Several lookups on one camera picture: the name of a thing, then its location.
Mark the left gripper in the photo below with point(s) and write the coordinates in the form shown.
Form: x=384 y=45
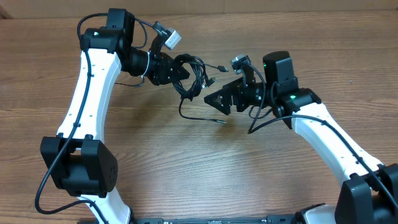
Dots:
x=163 y=73

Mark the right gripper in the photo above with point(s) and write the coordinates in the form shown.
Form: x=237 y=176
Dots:
x=237 y=97

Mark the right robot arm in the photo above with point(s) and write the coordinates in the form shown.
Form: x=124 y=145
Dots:
x=368 y=188

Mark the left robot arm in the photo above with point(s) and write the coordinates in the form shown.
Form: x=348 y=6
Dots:
x=77 y=158

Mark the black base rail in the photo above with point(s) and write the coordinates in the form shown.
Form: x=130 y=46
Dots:
x=211 y=220

